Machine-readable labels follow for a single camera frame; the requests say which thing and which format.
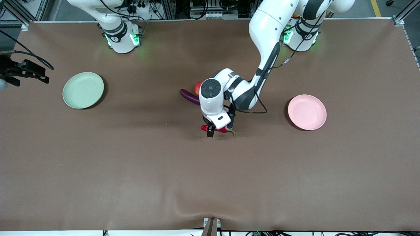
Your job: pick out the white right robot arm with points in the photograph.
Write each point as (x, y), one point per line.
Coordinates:
(118, 39)

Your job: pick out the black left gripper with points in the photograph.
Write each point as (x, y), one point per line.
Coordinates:
(210, 132)

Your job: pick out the brown post with white bracket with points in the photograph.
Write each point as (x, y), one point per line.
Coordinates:
(211, 227)

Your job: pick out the long purple eggplant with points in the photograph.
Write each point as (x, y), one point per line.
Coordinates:
(190, 96)

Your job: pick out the red chili pepper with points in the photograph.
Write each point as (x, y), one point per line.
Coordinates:
(204, 127)

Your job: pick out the aluminium frame post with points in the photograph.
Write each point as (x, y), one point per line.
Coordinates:
(405, 11)
(19, 9)

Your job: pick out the brown table cover mat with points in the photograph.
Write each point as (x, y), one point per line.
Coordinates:
(131, 164)

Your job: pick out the red yellow apple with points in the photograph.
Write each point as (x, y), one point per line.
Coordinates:
(198, 88)

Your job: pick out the white power strip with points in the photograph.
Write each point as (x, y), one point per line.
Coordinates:
(144, 9)

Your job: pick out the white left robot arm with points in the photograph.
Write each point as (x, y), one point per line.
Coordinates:
(272, 26)

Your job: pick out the white terminal strip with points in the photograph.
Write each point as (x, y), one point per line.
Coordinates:
(215, 15)

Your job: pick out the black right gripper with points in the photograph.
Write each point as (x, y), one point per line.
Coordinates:
(10, 70)

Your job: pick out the pink round plate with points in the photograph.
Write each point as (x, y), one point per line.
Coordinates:
(306, 113)

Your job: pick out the light green round plate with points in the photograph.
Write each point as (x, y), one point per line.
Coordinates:
(82, 90)

